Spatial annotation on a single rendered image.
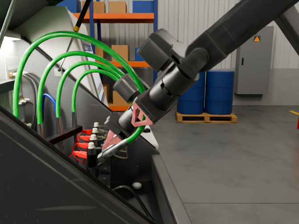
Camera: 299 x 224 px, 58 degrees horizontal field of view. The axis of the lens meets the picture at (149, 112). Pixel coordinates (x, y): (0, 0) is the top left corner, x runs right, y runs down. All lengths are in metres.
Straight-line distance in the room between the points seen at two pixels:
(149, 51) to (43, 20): 0.68
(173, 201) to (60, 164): 0.45
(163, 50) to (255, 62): 6.93
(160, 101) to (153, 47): 0.11
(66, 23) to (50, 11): 0.07
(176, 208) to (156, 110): 0.33
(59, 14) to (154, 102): 0.67
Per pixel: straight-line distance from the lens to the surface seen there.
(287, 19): 0.92
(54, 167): 0.46
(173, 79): 0.52
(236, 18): 0.46
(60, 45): 1.13
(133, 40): 7.25
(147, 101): 0.57
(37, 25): 1.15
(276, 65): 7.99
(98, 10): 6.28
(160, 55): 0.52
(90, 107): 1.09
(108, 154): 0.69
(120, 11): 6.14
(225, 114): 5.76
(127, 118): 0.73
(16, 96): 0.80
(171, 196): 0.85
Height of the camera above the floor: 1.37
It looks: 12 degrees down
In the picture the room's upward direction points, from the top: straight up
